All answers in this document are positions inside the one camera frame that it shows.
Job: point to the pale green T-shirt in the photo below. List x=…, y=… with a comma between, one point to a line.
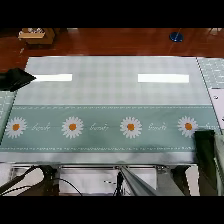
x=220, y=166

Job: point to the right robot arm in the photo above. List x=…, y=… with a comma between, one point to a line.
x=186, y=181

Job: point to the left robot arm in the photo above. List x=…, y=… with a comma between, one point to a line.
x=20, y=181

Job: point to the blue round disc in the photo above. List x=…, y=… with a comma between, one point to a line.
x=176, y=36

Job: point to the wooden box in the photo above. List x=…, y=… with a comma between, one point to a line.
x=36, y=35

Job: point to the silver frame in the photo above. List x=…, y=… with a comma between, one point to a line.
x=140, y=186

